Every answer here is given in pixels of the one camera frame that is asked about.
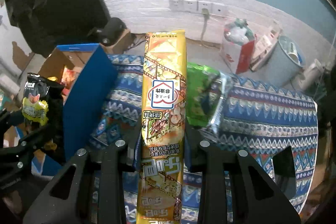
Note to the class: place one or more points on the white jug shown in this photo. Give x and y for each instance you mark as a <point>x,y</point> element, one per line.
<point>308,76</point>

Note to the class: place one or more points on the black snack bag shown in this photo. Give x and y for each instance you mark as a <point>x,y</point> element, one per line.
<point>42,105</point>

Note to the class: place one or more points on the grey plastic bucket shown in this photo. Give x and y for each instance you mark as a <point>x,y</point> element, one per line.
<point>285,63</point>

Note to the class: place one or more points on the blue patterned tablecloth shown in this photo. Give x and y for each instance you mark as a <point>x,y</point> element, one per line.
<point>277,127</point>

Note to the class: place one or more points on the small brown cardboard box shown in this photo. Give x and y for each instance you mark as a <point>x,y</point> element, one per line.
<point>123,43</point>

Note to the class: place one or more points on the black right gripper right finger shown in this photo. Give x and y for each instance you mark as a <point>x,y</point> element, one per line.
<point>255,196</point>

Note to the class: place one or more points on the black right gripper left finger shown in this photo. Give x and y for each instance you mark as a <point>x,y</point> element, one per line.
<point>89,188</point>

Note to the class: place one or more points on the white wall socket row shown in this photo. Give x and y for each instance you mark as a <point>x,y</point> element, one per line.
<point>199,6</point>

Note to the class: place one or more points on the beige folded carton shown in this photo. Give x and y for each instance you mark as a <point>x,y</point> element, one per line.
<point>264,46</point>

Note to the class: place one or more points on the green snack bag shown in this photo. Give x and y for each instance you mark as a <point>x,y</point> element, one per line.
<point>197,78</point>

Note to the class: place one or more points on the silver foil snack bag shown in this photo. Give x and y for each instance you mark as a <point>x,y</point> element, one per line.
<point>219,105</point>

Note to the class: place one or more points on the red white carton box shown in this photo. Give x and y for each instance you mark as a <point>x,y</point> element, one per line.
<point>237,46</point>

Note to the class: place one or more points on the red orange snack bag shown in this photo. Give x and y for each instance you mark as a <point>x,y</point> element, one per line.
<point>69,76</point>

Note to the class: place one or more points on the long yellow snack package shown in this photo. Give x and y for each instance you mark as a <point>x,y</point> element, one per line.
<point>163,120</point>

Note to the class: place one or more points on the black cylinder device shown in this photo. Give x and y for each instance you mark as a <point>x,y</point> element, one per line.
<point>112,31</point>

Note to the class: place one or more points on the blue cardboard box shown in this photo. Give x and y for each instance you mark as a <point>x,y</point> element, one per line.
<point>82,108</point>

